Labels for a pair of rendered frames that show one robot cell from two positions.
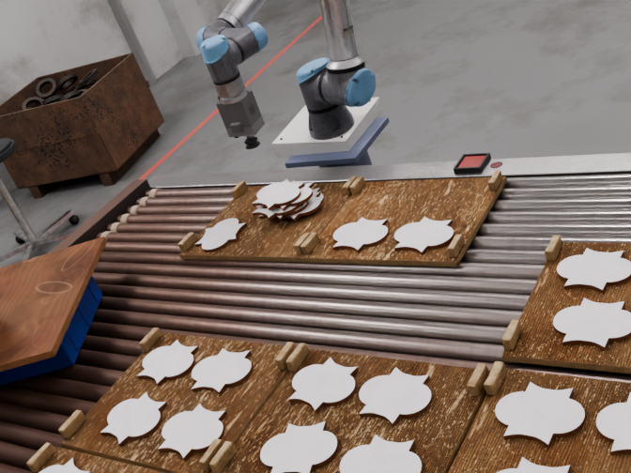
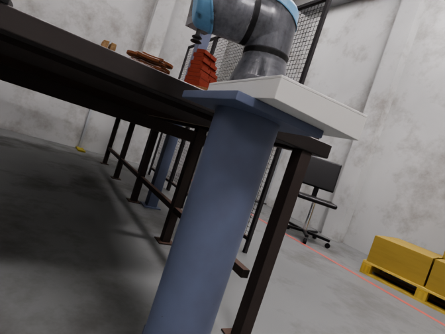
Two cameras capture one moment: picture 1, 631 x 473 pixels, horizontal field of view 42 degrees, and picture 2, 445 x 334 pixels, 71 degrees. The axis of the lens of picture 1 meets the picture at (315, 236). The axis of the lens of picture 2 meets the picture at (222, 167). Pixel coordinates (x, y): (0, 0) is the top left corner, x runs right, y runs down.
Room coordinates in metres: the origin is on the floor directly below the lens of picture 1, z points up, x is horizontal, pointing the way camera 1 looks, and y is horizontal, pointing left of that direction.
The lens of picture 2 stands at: (2.74, -0.95, 0.74)
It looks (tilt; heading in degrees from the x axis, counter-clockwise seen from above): 3 degrees down; 109
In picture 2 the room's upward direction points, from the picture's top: 18 degrees clockwise
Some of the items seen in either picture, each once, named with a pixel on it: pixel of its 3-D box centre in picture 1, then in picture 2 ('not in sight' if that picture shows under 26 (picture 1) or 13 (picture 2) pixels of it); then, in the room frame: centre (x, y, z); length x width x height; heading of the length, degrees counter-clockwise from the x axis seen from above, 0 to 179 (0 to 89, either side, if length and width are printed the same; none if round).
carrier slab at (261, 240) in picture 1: (270, 220); not in sight; (2.00, 0.10, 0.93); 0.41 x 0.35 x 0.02; 50
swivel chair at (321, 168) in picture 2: not in sight; (314, 198); (2.64, 3.30, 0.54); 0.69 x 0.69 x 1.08
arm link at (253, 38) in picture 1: (241, 42); not in sight; (2.20, -0.01, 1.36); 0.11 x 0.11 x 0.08; 35
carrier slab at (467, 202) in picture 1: (404, 220); not in sight; (1.74, -0.22, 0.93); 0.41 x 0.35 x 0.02; 50
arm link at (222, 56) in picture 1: (220, 58); not in sight; (2.13, 0.06, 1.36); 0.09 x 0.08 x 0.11; 125
